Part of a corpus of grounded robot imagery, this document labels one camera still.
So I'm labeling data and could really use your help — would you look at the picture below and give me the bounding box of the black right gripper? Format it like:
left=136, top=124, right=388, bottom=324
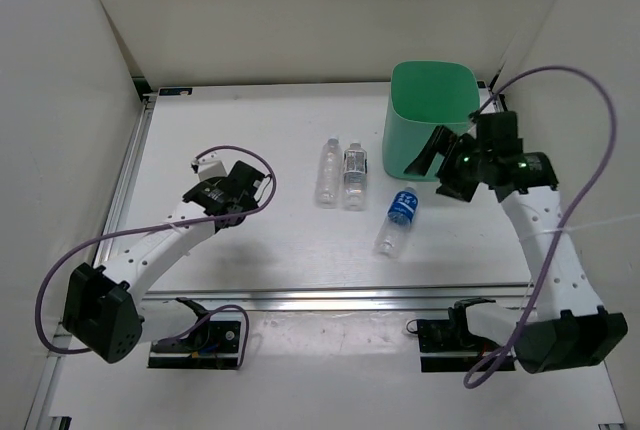
left=404, top=125, right=491, bottom=203

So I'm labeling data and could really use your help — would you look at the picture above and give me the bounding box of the clear unlabeled plastic bottle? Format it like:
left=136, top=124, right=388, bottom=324
left=314, top=136, right=342, bottom=208

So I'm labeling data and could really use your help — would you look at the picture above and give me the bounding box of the clear bottle blue label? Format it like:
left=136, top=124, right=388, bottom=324
left=374, top=186, right=419, bottom=258

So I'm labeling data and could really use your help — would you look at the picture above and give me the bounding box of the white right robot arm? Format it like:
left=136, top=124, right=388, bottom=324
left=406, top=125, right=628, bottom=374

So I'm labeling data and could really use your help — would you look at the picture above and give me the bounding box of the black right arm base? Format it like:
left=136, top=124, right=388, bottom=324
left=405, top=298, right=521, bottom=373

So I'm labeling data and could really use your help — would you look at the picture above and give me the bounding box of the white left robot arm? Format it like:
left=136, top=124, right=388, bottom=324
left=62, top=161, right=266, bottom=363

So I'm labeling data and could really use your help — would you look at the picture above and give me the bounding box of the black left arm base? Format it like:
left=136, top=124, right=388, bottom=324
left=147, top=312, right=245, bottom=371

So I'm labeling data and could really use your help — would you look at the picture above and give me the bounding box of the green plastic bin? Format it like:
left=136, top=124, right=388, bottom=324
left=382, top=61, right=480, bottom=182

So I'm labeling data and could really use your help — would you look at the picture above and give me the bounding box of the clear bottle white label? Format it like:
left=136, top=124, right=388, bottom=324
left=342, top=141, right=368, bottom=211

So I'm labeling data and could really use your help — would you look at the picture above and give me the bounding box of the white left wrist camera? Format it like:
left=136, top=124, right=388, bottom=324
left=191, top=152, right=227, bottom=182

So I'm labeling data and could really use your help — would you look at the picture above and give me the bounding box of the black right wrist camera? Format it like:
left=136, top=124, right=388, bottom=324
left=476, top=111, right=523, bottom=153

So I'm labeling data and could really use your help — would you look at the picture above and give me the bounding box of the aluminium table frame rail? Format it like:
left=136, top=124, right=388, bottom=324
left=29, top=80, right=626, bottom=430

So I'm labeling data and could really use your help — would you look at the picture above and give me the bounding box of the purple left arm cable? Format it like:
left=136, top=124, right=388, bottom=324
left=36, top=144, right=278, bottom=354

